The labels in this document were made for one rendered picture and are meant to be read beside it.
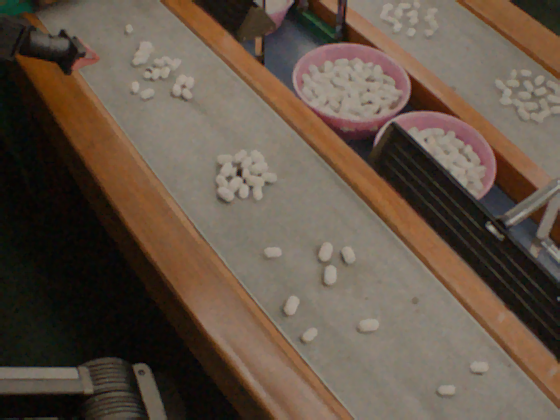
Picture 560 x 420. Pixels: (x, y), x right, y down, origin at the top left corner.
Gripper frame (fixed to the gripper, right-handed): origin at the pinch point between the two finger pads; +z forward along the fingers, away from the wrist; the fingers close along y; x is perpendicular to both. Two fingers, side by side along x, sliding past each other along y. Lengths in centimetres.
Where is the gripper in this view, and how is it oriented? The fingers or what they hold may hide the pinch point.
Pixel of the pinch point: (95, 58)
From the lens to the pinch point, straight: 167.7
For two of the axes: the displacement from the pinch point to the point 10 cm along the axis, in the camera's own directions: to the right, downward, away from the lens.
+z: 6.3, 0.6, 7.8
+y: -5.7, -6.4, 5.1
